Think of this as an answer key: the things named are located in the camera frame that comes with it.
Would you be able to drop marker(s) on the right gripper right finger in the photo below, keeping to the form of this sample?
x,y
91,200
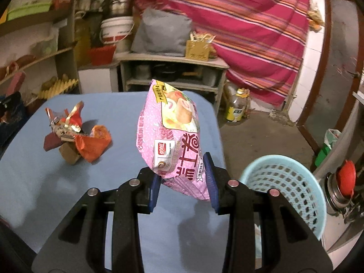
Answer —
x,y
265,234

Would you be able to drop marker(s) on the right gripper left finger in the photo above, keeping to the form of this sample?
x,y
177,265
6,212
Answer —
x,y
78,243

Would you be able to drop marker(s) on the orange striped snack wrapper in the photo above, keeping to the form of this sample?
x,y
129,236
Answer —
x,y
93,146

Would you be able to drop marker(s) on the red snack wrapper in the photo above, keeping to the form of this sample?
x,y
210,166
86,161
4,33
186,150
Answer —
x,y
65,126

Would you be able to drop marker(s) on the pink swiss roll snack bag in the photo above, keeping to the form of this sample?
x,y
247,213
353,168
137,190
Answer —
x,y
168,139

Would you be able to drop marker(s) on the light blue plastic basket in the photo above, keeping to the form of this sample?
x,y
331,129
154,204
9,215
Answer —
x,y
295,182

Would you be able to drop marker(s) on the stacked steel pots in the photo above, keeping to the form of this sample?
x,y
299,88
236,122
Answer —
x,y
336,203

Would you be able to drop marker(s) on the blue table cloth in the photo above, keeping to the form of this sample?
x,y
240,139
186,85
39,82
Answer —
x,y
38,188

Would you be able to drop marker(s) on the yellow oil bottle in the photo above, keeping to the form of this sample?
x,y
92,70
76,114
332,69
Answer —
x,y
238,106

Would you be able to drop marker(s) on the yellow egg tray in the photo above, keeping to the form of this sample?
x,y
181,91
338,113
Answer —
x,y
59,87

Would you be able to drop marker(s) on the white small cabinet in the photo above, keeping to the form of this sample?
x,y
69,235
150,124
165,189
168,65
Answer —
x,y
99,79

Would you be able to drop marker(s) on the brown framed door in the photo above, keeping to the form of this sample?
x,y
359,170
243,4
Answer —
x,y
330,101

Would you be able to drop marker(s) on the grey low shelf unit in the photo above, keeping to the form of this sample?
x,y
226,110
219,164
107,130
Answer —
x,y
205,78

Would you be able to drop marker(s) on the red plastic bowl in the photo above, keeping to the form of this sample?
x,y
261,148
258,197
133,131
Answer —
x,y
102,56

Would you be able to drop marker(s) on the yellow utensil holder box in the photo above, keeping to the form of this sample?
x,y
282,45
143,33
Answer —
x,y
199,47

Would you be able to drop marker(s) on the white plastic bucket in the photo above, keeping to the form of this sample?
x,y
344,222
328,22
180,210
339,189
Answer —
x,y
117,31

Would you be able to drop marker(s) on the red striped hanging cloth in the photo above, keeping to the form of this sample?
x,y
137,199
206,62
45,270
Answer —
x,y
262,41

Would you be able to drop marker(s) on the grey fabric bag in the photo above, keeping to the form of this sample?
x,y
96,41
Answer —
x,y
162,33

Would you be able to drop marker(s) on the green plastic tray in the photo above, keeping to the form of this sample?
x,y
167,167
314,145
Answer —
x,y
28,9

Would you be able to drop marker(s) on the steel cooking pot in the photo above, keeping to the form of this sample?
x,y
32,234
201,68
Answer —
x,y
116,8

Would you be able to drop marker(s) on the wooden wall shelf unit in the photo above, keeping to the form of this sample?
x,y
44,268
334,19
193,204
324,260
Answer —
x,y
41,46

